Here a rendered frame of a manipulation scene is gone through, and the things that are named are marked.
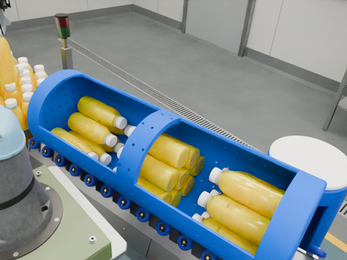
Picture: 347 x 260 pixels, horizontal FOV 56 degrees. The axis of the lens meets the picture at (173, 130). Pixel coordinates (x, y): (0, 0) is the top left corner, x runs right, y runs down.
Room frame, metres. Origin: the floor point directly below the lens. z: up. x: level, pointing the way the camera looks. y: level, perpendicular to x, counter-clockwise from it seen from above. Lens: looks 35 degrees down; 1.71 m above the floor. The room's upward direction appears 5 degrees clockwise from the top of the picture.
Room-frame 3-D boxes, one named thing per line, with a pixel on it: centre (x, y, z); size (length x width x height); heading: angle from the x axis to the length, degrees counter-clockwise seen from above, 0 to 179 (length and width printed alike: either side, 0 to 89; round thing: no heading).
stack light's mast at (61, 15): (1.53, 0.56, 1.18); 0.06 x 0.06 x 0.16
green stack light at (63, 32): (1.53, 0.56, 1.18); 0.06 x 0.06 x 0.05
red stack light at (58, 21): (1.53, 0.56, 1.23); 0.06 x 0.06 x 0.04
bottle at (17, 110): (1.00, 0.60, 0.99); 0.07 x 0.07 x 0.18
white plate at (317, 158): (0.87, -0.47, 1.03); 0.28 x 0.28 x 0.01
